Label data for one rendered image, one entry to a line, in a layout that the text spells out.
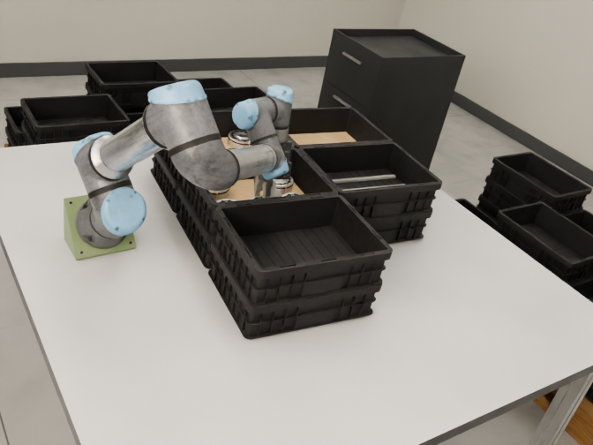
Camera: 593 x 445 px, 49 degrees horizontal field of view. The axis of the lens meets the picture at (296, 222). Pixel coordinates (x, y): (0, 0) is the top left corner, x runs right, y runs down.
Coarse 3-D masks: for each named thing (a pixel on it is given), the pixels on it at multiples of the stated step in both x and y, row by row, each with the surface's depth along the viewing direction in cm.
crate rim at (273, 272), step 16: (224, 208) 173; (352, 208) 185; (224, 224) 167; (368, 224) 179; (240, 240) 161; (384, 240) 173; (352, 256) 164; (368, 256) 166; (384, 256) 168; (256, 272) 152; (272, 272) 153; (288, 272) 156; (304, 272) 158
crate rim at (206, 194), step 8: (296, 152) 209; (304, 160) 205; (312, 168) 202; (320, 176) 198; (328, 184) 195; (200, 192) 181; (208, 192) 178; (320, 192) 189; (328, 192) 190; (336, 192) 191; (208, 200) 176; (240, 200) 177; (248, 200) 178; (256, 200) 179; (264, 200) 180
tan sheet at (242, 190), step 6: (240, 180) 207; (246, 180) 208; (252, 180) 209; (234, 186) 203; (240, 186) 204; (246, 186) 205; (252, 186) 205; (294, 186) 210; (234, 192) 200; (240, 192) 201; (246, 192) 201; (252, 192) 202; (300, 192) 208; (228, 198) 197; (234, 198) 197; (240, 198) 198; (246, 198) 199
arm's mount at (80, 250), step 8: (64, 200) 179; (72, 200) 180; (80, 200) 181; (64, 208) 180; (72, 208) 180; (64, 216) 181; (72, 216) 179; (64, 224) 183; (72, 224) 179; (64, 232) 184; (72, 232) 179; (72, 240) 179; (80, 240) 180; (128, 240) 187; (72, 248) 180; (80, 248) 179; (88, 248) 181; (96, 248) 182; (112, 248) 184; (120, 248) 185; (128, 248) 187; (80, 256) 179; (88, 256) 180; (96, 256) 182
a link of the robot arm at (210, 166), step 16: (208, 144) 133; (256, 144) 172; (272, 144) 171; (176, 160) 134; (192, 160) 133; (208, 160) 134; (224, 160) 137; (240, 160) 148; (256, 160) 156; (272, 160) 166; (192, 176) 135; (208, 176) 136; (224, 176) 138; (240, 176) 149; (272, 176) 172
